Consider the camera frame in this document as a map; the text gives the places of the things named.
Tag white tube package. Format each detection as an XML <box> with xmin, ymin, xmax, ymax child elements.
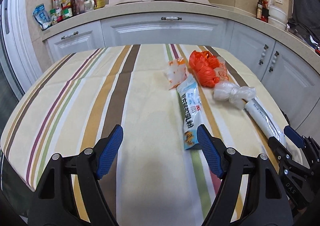
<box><xmin>245</xmin><ymin>97</ymin><xmax>286</xmax><ymax>147</ymax></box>

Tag clear plastic bag wad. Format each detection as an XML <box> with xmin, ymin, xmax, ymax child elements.
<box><xmin>213</xmin><ymin>81</ymin><xmax>257</xmax><ymax>110</ymax></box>

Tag blue white snack wrapper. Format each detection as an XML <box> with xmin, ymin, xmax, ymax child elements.
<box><xmin>177</xmin><ymin>74</ymin><xmax>203</xmax><ymax>150</ymax></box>

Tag orange bag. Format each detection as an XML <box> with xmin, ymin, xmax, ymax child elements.
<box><xmin>189</xmin><ymin>50</ymin><xmax>220</xmax><ymax>88</ymax></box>

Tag clear orange printed wrapper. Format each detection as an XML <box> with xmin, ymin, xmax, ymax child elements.
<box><xmin>165</xmin><ymin>58</ymin><xmax>188</xmax><ymax>89</ymax></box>

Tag striped tablecloth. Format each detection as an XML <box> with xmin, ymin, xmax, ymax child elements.
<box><xmin>1</xmin><ymin>44</ymin><xmax>287</xmax><ymax>225</ymax></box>

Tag dark hanging cloth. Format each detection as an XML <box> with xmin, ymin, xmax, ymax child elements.
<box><xmin>289</xmin><ymin>0</ymin><xmax>319</xmax><ymax>49</ymax></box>

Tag stacked white bowls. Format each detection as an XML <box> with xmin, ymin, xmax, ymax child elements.
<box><xmin>268</xmin><ymin>5</ymin><xmax>287</xmax><ymax>30</ymax></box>

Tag dark sauce bottle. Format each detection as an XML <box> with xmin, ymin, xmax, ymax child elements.
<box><xmin>255</xmin><ymin>0</ymin><xmax>263</xmax><ymax>20</ymax></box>

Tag blue white bag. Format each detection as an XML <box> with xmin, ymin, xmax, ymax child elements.
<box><xmin>33</xmin><ymin>4</ymin><xmax>52</xmax><ymax>30</ymax></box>

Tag cabinet door handle right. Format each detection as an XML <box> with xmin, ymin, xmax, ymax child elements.
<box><xmin>268</xmin><ymin>51</ymin><xmax>279</xmax><ymax>73</ymax></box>

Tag cabinet door handle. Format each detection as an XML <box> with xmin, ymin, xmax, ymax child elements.
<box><xmin>268</xmin><ymin>51</ymin><xmax>279</xmax><ymax>73</ymax></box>
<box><xmin>258</xmin><ymin>44</ymin><xmax>268</xmax><ymax>65</ymax></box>

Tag cabinet door handle left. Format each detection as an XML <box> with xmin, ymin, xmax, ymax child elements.
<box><xmin>258</xmin><ymin>44</ymin><xmax>268</xmax><ymax>65</ymax></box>

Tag drawer handle center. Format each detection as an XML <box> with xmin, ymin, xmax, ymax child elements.
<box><xmin>161</xmin><ymin>16</ymin><xmax>182</xmax><ymax>21</ymax></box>

